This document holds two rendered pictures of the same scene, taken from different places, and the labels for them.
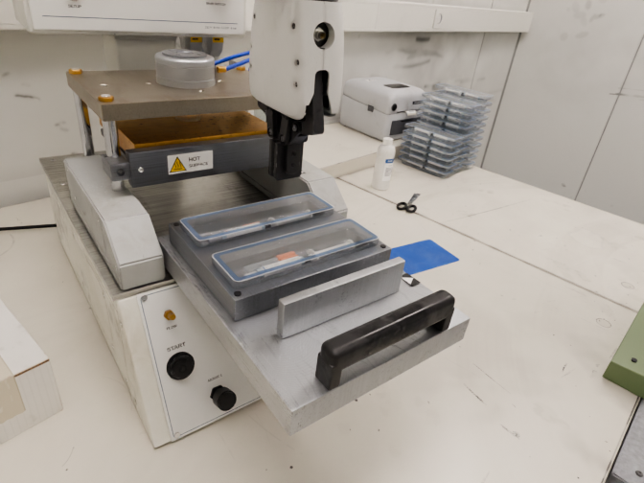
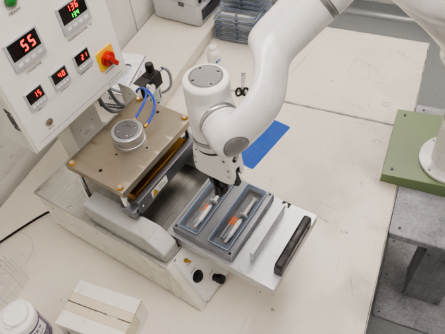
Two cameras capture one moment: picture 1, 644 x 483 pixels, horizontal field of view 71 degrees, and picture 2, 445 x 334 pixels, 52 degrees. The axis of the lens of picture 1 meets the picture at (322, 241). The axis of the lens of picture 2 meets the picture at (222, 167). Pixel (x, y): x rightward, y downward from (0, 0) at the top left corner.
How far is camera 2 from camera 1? 0.69 m
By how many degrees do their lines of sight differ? 22
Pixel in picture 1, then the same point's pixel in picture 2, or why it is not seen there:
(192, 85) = (140, 146)
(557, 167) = not seen: outside the picture
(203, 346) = (202, 263)
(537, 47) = not seen: outside the picture
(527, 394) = (347, 207)
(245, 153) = (178, 164)
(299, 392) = (272, 281)
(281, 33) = (216, 162)
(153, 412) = (195, 299)
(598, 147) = not seen: outside the picture
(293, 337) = (257, 259)
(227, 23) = (118, 73)
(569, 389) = (365, 195)
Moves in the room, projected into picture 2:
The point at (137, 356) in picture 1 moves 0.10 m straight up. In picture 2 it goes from (181, 283) to (175, 264)
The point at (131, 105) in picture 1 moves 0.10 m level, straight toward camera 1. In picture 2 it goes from (132, 184) to (158, 210)
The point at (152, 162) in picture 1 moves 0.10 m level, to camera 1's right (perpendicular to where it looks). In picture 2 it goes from (146, 199) to (187, 187)
